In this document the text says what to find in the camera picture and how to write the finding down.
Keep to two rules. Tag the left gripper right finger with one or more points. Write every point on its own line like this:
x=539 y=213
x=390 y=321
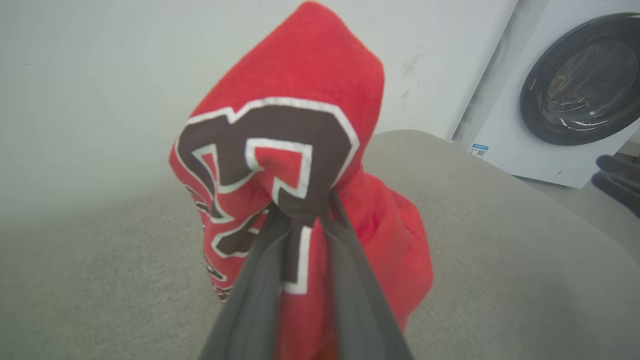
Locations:
x=357 y=300

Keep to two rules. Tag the white washing machine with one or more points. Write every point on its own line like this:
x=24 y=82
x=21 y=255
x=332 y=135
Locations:
x=505 y=115

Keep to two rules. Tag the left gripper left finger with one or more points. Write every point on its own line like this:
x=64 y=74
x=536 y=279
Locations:
x=250 y=305

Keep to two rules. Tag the black round washing machine door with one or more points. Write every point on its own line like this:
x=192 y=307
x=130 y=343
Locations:
x=585 y=80

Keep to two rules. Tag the red and white basketball jersey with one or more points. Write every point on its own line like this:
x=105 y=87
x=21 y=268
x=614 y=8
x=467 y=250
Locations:
x=300 y=75

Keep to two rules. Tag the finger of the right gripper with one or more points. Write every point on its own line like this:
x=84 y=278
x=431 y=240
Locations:
x=620 y=165
x=620 y=192

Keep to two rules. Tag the blue white energy label sticker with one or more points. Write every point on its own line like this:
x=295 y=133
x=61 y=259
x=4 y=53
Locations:
x=478 y=151

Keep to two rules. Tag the grey fabric sofa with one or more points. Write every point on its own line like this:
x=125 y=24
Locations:
x=500 y=275

